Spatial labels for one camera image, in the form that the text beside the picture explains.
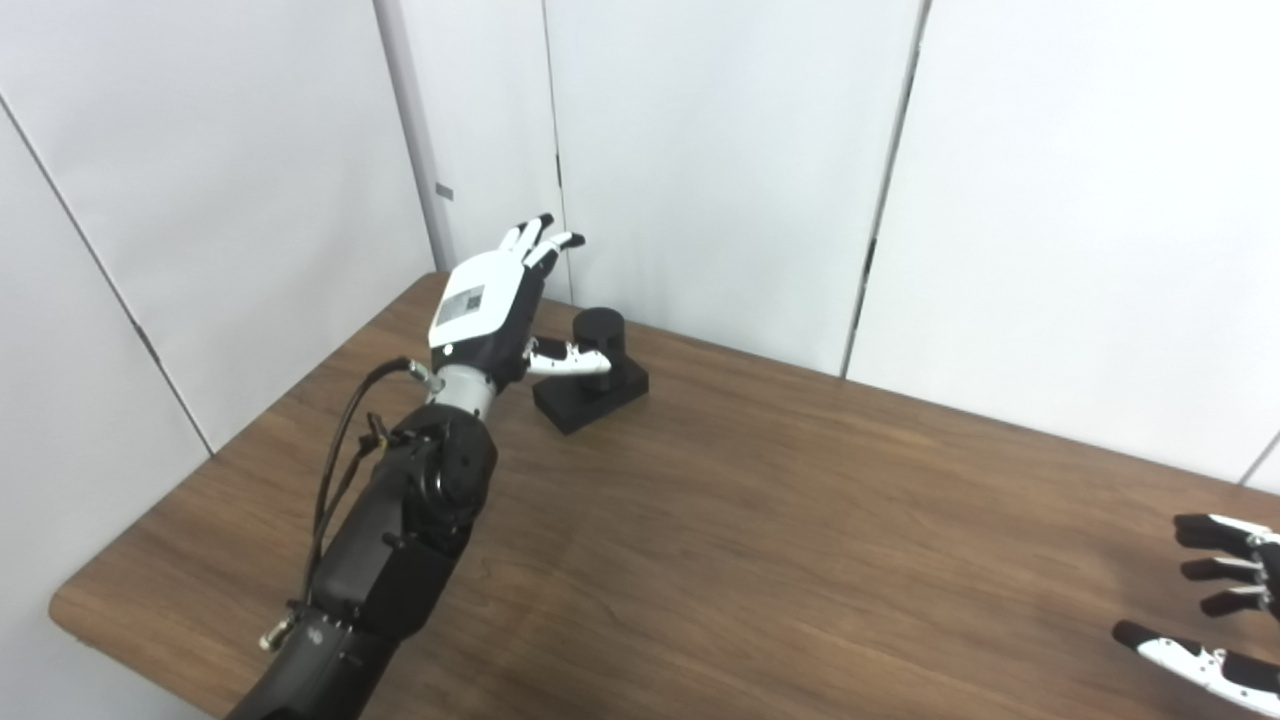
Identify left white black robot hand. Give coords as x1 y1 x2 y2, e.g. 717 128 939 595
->
428 212 613 386

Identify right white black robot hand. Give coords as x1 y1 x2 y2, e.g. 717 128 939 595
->
1112 513 1280 717

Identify gray wall post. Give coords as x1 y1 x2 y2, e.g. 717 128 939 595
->
372 0 451 276

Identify black peg with square base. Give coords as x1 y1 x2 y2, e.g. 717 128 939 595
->
531 308 650 436

